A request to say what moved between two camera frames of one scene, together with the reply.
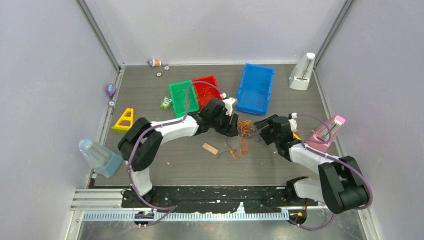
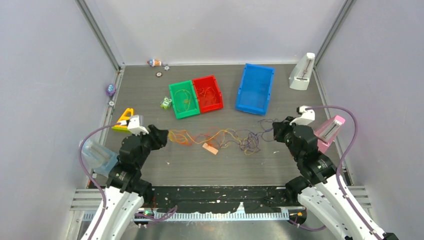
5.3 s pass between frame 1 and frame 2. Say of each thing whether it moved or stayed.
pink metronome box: stayed
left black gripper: moved
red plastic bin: stayed
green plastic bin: stayed
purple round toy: stayed
